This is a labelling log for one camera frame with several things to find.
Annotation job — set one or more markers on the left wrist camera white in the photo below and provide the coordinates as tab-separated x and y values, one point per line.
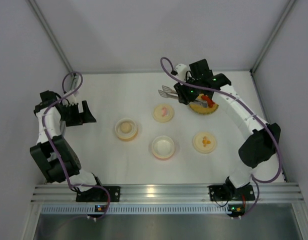
71	98

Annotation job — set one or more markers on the white steamed bun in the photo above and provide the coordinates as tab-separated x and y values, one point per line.
126	127

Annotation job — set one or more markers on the pink lunch box bowl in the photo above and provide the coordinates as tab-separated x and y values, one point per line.
163	147

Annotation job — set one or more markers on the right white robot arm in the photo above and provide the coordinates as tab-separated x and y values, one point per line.
261	138

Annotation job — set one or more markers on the cream lid orange decoration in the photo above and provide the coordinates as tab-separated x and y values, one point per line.
204	142

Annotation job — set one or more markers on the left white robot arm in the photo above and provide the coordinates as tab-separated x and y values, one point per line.
52	153

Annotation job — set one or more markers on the aluminium mounting rail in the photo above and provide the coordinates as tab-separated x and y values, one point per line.
282	192

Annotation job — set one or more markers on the metal food tongs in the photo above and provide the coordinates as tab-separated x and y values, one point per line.
167	92

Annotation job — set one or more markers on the round woven bamboo plate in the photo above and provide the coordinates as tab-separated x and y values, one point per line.
203	110

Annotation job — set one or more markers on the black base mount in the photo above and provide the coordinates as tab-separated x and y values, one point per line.
223	193
95	195

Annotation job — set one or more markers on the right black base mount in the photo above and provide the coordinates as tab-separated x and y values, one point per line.
223	193

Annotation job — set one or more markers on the cream lid pink decoration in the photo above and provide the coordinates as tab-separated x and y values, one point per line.
163	113

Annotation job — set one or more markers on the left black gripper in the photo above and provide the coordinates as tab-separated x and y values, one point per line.
75	114

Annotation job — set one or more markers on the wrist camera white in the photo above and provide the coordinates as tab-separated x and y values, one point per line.
71	98
180	71

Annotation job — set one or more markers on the slotted grey cable duct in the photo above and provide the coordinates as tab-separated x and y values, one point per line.
132	209

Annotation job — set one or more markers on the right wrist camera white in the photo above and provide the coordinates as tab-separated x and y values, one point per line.
180	71

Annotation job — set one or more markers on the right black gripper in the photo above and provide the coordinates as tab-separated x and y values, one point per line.
181	92

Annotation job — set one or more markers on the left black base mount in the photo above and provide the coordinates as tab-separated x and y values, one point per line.
95	195

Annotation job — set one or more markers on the yellow lunch box bowl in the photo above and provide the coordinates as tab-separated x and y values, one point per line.
126	137

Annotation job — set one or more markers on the red sausage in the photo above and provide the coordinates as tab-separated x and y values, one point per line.
209	101

